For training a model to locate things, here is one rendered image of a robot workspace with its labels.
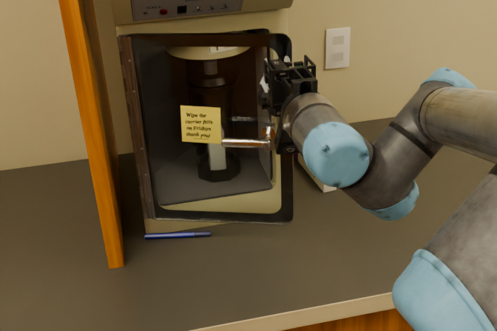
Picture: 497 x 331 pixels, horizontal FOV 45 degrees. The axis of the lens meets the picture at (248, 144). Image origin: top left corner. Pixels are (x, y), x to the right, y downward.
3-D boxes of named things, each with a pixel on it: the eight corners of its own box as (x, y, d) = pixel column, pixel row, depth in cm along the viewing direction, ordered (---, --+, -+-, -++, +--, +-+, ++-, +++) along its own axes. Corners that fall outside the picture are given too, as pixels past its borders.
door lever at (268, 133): (225, 137, 114) (225, 125, 113) (275, 138, 113) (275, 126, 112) (221, 151, 109) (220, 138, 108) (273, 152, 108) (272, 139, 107)
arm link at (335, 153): (345, 205, 77) (300, 171, 73) (317, 164, 87) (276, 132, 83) (388, 161, 76) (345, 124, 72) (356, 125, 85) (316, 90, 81)
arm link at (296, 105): (340, 147, 86) (285, 154, 85) (329, 133, 90) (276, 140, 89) (342, 99, 83) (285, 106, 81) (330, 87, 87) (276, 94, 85)
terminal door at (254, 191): (148, 217, 126) (122, 32, 108) (293, 223, 122) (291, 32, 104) (147, 219, 126) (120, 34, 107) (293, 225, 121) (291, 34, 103)
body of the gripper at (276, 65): (306, 52, 96) (331, 79, 86) (306, 102, 100) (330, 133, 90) (259, 58, 95) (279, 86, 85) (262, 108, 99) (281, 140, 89)
